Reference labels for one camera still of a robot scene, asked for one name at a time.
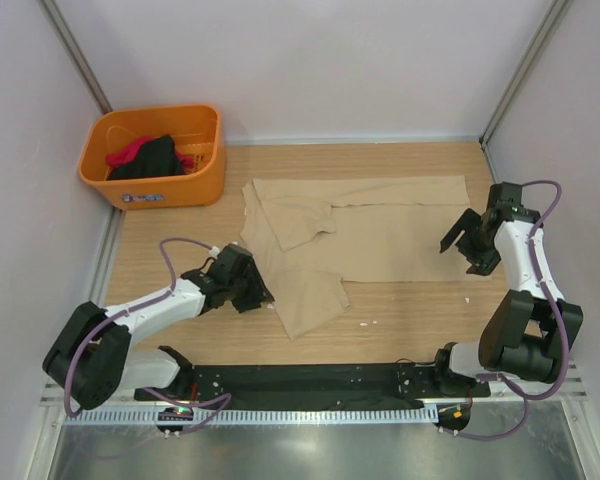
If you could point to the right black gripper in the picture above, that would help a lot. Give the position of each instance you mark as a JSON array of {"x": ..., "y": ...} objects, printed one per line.
[{"x": 468, "y": 222}]

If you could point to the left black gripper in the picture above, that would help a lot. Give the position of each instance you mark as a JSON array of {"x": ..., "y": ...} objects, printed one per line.
[{"x": 258, "y": 291}]

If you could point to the beige t shirt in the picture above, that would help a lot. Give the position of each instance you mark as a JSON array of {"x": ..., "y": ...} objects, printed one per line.
[{"x": 309, "y": 237}]

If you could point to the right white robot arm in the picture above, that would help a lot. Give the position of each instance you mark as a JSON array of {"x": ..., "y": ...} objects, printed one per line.
[{"x": 527, "y": 342}]

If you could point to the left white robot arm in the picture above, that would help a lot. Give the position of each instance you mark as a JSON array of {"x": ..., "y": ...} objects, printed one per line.
[{"x": 94, "y": 356}]

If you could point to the black t shirt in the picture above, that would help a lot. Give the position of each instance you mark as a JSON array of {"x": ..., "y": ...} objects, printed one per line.
[{"x": 150, "y": 160}]

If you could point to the orange plastic basket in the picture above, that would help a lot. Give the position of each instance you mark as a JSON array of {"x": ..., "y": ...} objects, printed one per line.
[{"x": 196, "y": 130}]

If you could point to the red t shirt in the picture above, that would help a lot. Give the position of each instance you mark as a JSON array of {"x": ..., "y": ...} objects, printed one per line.
[{"x": 127, "y": 152}]

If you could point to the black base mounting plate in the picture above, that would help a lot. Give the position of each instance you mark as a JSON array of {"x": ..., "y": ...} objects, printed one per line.
[{"x": 335, "y": 387}]

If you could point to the white slotted cable duct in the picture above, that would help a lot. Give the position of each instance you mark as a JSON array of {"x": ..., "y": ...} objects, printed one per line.
[{"x": 161, "y": 415}]

